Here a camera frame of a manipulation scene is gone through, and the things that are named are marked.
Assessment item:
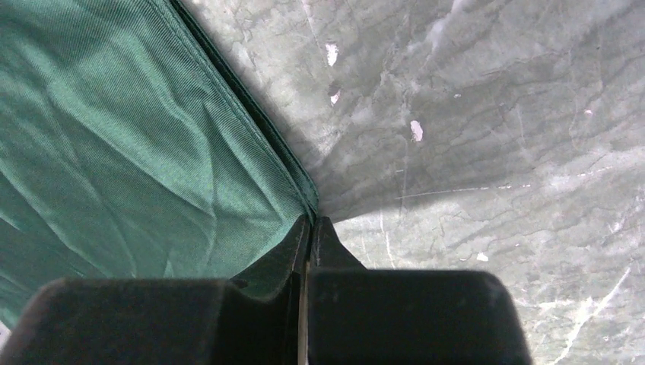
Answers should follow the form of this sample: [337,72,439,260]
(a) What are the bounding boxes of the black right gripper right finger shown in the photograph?
[307,217,532,364]

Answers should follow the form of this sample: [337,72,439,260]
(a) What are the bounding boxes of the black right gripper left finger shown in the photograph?
[1,217,310,364]

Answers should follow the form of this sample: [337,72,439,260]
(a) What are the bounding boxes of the green cloth napkin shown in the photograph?
[1,1,318,328]

